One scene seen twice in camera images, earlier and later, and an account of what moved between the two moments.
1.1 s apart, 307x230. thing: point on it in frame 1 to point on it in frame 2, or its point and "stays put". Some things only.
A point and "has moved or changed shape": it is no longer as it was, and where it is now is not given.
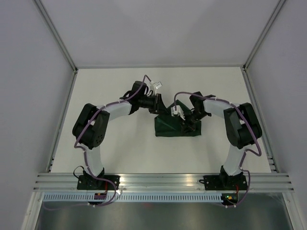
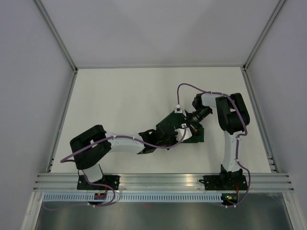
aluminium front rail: (68, 181) stays put
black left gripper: (158, 105) to (175, 141)
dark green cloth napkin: (168, 125) has moved or changed shape
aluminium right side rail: (260, 120) stays put
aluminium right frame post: (277, 10) stays put
